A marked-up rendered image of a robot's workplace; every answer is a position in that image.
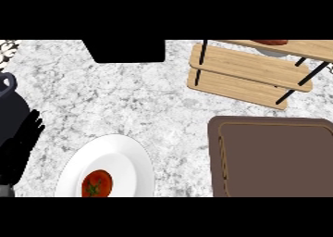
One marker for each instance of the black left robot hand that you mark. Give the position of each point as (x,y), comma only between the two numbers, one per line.
(17,148)

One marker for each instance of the white oval plate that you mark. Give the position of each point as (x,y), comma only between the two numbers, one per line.
(114,157)

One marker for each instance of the brown rectangular tray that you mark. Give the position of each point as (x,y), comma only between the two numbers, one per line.
(279,157)

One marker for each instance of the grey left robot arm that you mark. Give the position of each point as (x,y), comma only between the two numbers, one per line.
(2,191)

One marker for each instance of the red tomato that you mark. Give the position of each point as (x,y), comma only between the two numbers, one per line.
(98,183)

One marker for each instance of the wooden tiered shelf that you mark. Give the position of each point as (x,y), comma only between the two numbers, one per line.
(247,71)

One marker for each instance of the black appliance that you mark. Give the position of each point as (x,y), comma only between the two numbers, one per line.
(126,51)

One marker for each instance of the reddish-brown sweet potato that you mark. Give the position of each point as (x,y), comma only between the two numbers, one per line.
(270,42)

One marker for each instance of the dark grey cast-iron pot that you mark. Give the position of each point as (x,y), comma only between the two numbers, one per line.
(5,108)

